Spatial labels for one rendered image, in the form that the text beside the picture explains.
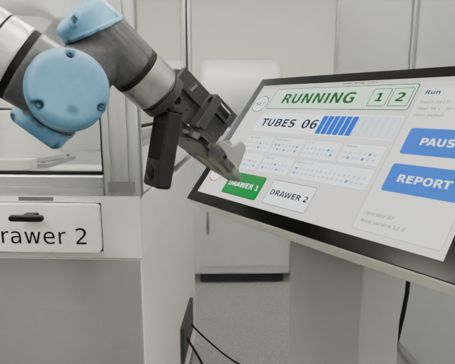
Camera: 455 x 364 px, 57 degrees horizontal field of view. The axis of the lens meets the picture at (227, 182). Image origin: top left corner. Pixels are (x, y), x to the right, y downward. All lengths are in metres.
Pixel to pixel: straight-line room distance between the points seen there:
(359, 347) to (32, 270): 0.73
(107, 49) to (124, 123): 0.38
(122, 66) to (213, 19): 3.68
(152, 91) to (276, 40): 3.73
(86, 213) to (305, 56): 3.58
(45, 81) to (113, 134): 0.54
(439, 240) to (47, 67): 0.44
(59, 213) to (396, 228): 0.71
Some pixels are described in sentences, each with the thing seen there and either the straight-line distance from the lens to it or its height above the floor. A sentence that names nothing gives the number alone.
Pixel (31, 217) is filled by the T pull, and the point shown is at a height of 0.91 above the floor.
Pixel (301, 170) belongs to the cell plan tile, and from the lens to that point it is 0.68.
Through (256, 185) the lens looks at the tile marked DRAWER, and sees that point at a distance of 0.72.
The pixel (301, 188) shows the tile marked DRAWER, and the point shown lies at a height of 1.02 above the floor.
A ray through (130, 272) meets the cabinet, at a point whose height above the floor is 0.77.
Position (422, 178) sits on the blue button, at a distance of 0.58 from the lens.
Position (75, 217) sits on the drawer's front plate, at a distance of 0.99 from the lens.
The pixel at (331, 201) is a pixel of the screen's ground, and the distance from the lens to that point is 0.62.
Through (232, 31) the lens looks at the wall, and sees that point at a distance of 4.24.
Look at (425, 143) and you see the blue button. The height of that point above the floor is 1.09.
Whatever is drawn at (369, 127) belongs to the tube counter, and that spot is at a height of 1.11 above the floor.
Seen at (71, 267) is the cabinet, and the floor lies 0.78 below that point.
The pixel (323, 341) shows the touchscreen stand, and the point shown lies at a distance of 0.80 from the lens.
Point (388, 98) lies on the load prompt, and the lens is 0.70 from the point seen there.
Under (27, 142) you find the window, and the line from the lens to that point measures 1.04.
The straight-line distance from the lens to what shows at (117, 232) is 0.98.
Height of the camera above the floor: 1.14
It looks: 10 degrees down
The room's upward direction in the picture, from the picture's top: straight up
